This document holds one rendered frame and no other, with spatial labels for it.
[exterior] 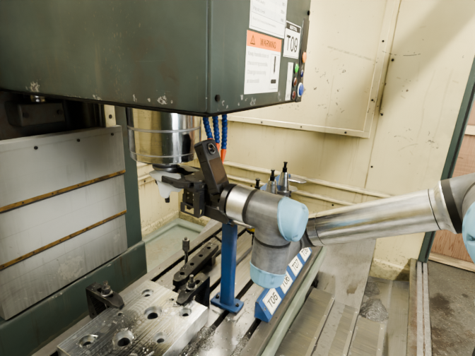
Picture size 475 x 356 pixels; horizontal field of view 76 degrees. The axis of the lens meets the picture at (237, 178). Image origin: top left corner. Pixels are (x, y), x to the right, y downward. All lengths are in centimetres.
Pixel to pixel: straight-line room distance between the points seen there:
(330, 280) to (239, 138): 89
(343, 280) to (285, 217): 101
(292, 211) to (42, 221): 79
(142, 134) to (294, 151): 112
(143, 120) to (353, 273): 121
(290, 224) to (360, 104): 106
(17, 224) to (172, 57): 72
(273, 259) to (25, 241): 75
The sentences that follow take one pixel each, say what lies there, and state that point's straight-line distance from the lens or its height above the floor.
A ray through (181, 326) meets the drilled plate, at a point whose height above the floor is 99.
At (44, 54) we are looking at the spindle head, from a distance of 78.
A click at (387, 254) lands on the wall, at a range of 173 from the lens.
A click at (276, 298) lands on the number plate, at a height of 93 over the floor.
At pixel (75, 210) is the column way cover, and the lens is 115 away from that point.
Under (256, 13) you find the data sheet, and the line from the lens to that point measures 60.
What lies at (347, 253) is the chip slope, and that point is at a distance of 162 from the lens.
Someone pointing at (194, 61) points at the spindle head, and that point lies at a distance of 49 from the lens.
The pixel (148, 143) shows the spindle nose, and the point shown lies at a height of 147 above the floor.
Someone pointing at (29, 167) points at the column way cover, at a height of 134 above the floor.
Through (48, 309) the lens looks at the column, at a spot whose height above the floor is 84.
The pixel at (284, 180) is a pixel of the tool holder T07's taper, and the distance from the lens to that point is 107.
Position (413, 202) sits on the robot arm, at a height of 141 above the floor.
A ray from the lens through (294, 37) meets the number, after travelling 78.
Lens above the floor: 161
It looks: 19 degrees down
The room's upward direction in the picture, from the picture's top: 2 degrees clockwise
